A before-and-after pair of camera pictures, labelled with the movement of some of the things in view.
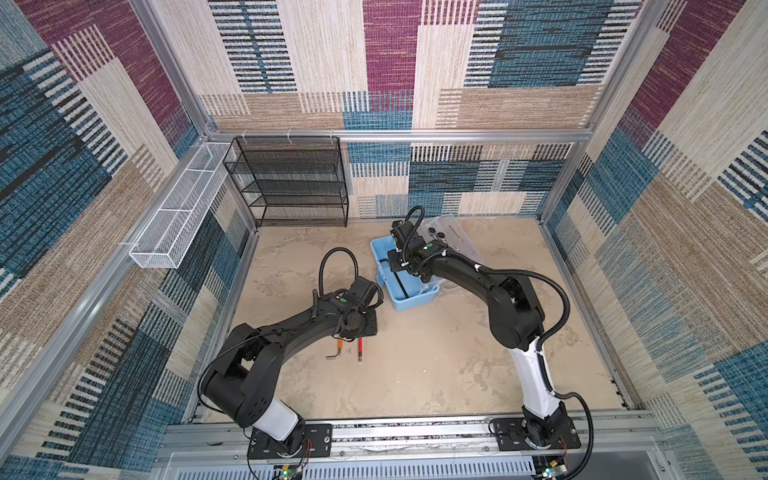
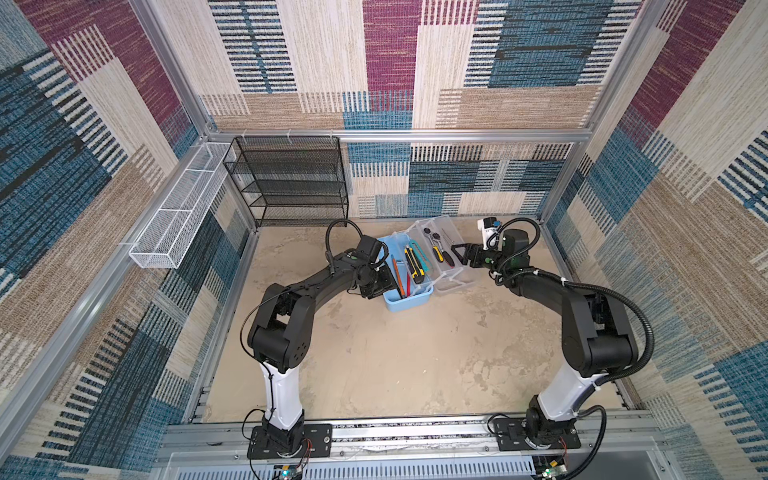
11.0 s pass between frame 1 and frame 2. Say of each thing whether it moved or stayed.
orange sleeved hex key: moved
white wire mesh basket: stayed
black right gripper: moved
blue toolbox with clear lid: stayed
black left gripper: moved
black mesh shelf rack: stayed
